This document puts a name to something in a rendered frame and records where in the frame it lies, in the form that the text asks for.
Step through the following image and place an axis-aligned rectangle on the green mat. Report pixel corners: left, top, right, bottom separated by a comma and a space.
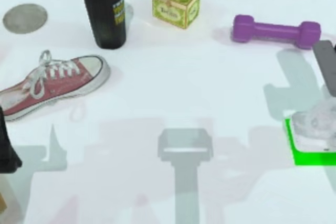
284, 118, 336, 167

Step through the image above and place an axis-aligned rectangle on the red canvas sneaker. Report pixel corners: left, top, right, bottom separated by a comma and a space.
0, 49, 111, 122

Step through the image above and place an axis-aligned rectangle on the grey round coaster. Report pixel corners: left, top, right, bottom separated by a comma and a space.
2, 3, 49, 35

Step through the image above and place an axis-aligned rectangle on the black shaker bottle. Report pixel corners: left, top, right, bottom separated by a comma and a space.
75, 0, 127, 50

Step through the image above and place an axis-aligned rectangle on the green patterned tea box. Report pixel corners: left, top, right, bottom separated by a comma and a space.
151, 0, 202, 30

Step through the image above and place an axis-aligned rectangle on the purple dumbbell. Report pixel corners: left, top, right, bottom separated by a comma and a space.
232, 14, 322, 50

